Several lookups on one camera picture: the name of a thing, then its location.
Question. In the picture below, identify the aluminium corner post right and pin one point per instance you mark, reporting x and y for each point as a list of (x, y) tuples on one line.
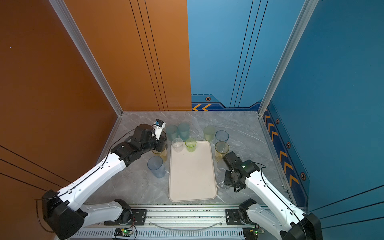
[(295, 36)]

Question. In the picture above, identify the blue grey glass right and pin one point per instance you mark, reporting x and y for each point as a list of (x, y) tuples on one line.
[(222, 136)]

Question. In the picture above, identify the teal frosted glass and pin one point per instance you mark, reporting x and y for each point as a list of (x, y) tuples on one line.
[(172, 132), (184, 131)]

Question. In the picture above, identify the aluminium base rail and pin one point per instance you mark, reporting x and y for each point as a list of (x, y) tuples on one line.
[(176, 223)]

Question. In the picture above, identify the left green circuit board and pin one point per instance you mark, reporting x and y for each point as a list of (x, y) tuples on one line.
[(124, 233)]

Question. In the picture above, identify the green circuit board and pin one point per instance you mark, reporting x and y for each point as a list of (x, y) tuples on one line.
[(252, 233), (124, 233)]

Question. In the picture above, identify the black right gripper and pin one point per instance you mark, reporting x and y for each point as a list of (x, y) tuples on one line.
[(227, 182)]

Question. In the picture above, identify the clear ribbed glass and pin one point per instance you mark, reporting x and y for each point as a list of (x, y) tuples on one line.
[(220, 180)]

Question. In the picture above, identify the amber glass left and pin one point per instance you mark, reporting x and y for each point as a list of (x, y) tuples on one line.
[(162, 154)]

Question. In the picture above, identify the amber glass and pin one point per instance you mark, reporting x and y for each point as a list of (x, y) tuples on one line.
[(162, 154), (221, 149)]

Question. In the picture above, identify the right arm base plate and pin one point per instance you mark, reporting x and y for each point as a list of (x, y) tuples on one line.
[(236, 217)]

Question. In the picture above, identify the cream plastic tray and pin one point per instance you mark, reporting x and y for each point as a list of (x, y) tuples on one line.
[(192, 174)]

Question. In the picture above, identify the aluminium corner post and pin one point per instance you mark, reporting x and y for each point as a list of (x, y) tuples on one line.
[(295, 36), (75, 34)]

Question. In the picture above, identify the bright green glass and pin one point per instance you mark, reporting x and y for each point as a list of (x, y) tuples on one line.
[(191, 144)]

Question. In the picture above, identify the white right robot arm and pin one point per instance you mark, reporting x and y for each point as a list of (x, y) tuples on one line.
[(285, 221)]

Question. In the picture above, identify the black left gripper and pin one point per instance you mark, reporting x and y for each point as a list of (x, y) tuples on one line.
[(161, 141)]

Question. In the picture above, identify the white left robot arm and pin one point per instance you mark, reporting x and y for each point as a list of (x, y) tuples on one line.
[(66, 212)]

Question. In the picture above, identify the teal frosted glass left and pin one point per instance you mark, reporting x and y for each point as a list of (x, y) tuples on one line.
[(172, 132)]

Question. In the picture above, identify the right green circuit board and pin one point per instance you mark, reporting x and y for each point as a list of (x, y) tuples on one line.
[(252, 233)]

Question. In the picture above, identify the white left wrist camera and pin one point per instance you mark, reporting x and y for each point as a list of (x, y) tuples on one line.
[(158, 127)]

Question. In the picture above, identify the teal frosted glass right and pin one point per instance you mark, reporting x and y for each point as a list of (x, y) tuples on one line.
[(184, 131)]

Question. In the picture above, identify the aluminium corner post left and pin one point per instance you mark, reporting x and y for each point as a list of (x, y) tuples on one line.
[(75, 34)]

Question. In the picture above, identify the blue grey glass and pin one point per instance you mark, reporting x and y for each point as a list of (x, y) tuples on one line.
[(156, 166), (222, 136)]

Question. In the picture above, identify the pale green frosted glass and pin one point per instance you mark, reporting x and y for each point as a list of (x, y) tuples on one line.
[(209, 133)]

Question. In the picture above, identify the blue grey glass left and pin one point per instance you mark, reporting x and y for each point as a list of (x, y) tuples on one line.
[(156, 166)]

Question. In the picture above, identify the amber glass right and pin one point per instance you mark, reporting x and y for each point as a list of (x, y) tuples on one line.
[(221, 149)]

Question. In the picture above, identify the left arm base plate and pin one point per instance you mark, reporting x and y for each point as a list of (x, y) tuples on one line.
[(137, 217)]

